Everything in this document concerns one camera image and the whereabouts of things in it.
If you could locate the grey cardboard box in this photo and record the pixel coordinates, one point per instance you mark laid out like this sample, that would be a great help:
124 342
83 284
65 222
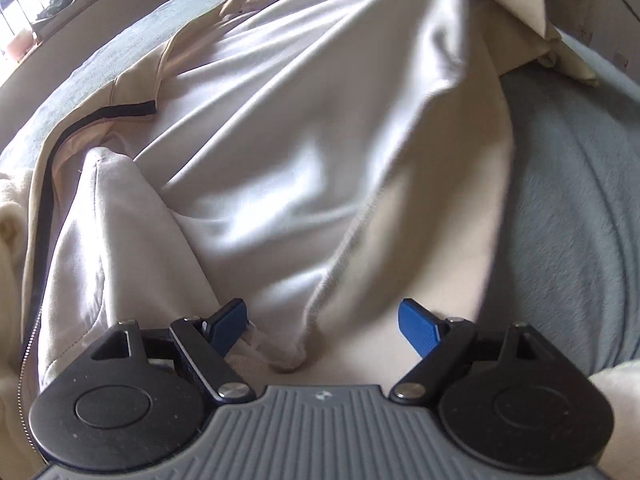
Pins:
65 15

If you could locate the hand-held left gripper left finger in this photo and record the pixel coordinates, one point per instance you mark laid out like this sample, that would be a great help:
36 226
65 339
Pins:
230 320

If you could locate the pink bowl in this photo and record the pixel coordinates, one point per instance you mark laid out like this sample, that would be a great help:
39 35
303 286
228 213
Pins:
17 44

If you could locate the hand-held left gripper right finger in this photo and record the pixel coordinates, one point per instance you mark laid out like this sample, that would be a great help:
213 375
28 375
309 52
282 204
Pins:
417 325

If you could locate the beige zip jacket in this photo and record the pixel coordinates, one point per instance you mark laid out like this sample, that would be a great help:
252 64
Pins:
300 135

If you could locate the cream fleece garment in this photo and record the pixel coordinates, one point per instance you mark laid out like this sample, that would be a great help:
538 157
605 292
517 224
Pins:
10 210

